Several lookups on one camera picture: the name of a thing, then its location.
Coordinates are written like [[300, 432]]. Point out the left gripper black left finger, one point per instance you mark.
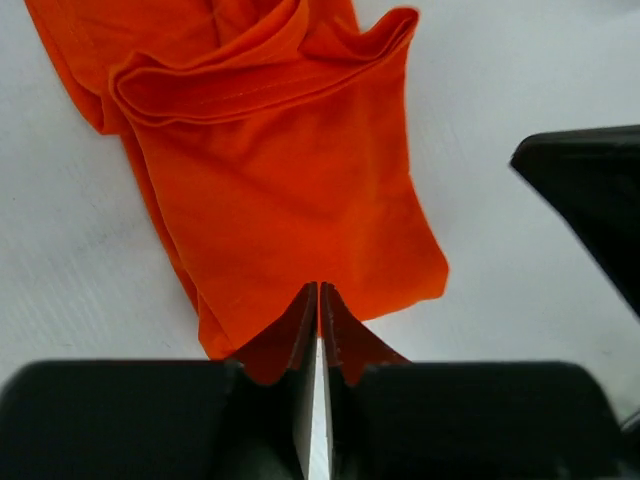
[[246, 417]]

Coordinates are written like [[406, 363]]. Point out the orange t shirt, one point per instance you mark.
[[269, 142]]

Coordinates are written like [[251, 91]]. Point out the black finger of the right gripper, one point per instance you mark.
[[591, 178]]

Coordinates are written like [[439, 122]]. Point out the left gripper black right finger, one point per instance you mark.
[[391, 418]]

